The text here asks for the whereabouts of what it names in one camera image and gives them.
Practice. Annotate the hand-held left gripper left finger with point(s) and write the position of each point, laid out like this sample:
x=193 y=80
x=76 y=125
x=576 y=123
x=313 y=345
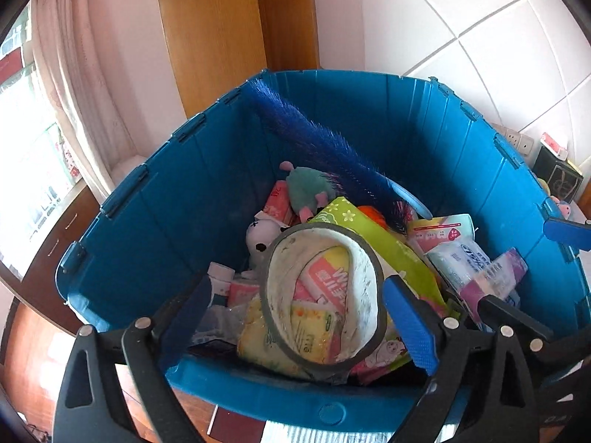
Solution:
x=184 y=327

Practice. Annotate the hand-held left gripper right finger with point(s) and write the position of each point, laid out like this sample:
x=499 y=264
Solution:
x=411 y=323

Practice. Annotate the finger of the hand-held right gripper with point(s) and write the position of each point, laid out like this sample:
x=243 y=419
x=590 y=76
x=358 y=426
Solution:
x=521 y=320
x=565 y=230

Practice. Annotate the pink and green wipes pack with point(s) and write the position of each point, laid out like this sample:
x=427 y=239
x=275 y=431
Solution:
x=397 y=258

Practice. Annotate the white plush toy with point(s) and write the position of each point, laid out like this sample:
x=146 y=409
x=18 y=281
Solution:
x=261 y=240

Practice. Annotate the grey tape roll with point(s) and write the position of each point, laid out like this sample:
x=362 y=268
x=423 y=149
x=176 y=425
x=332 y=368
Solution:
x=286 y=258

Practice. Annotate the blue plastic crate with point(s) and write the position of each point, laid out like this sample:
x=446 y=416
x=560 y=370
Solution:
x=194 y=184

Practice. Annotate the teal plush toy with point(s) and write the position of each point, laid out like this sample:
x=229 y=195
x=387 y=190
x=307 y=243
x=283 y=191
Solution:
x=307 y=184

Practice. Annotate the small pink pig plush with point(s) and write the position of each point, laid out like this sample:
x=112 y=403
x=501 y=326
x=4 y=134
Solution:
x=564 y=207

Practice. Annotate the clear plastic wrapper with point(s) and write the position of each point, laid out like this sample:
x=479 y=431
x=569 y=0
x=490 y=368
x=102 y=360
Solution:
x=217 y=323

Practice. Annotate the purple and white box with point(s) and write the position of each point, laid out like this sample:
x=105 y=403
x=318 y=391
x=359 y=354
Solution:
x=498 y=277

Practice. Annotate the black gift box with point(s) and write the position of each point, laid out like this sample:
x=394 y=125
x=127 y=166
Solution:
x=556 y=175

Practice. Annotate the yellow wipes pack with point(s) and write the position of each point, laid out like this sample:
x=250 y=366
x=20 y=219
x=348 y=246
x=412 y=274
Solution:
x=258 y=341

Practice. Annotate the white and blue tissue pack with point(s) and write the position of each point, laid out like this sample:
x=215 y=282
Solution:
x=461 y=263

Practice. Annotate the red and white tissue pack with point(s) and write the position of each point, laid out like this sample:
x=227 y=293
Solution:
x=554 y=144

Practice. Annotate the pink and white tissue pack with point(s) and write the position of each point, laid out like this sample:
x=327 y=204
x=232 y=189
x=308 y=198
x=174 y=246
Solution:
x=443 y=230

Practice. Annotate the white padded headboard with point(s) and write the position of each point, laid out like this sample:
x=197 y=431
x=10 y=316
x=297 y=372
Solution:
x=461 y=18

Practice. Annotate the sheer pink curtain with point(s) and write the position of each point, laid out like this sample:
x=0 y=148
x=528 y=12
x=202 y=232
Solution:
x=83 y=69

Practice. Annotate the white wall socket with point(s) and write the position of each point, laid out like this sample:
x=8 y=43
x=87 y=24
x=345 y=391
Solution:
x=512 y=137
x=526 y=145

